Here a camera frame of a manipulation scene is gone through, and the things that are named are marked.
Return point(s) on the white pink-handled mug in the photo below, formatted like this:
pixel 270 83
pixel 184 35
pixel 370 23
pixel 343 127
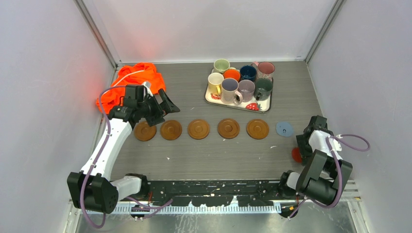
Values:
pixel 230 93

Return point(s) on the cream yellow mug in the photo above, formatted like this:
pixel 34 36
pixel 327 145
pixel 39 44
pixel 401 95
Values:
pixel 215 83

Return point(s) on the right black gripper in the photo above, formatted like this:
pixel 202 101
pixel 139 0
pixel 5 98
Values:
pixel 303 153

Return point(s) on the pink speckled mug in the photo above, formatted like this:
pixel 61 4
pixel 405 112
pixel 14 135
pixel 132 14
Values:
pixel 265 70

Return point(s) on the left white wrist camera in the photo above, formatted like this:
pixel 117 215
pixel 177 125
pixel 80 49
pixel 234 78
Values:
pixel 147 91

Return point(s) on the lilac mug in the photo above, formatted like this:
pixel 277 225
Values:
pixel 246 88

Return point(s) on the aluminium front rail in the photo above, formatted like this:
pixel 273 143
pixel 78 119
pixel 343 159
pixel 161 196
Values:
pixel 234 208

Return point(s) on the white strawberry tray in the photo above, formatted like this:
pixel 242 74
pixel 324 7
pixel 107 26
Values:
pixel 260 106

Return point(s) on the orange cloth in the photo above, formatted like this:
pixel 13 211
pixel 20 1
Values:
pixel 137 74

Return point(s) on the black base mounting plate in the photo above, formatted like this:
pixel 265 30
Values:
pixel 214 193

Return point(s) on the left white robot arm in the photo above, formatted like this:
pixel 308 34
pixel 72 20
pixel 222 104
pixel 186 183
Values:
pixel 91 188

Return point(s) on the dark blue mug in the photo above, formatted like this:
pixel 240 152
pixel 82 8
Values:
pixel 248 72

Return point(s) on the wooden coaster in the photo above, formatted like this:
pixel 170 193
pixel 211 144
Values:
pixel 144 132
pixel 228 128
pixel 171 130
pixel 198 129
pixel 257 129

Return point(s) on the red coaster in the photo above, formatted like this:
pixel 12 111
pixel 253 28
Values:
pixel 296 155

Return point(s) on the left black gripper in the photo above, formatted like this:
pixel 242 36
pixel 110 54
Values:
pixel 166 106

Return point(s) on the dark green mug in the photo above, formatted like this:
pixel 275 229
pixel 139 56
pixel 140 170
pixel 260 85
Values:
pixel 263 89

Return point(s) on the blue coaster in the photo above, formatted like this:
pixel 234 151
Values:
pixel 284 129

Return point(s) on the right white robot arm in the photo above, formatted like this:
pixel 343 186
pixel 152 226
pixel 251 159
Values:
pixel 325 173

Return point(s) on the light green mug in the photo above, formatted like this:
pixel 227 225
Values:
pixel 221 66

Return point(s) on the orange mug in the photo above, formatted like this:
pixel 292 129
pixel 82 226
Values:
pixel 232 73

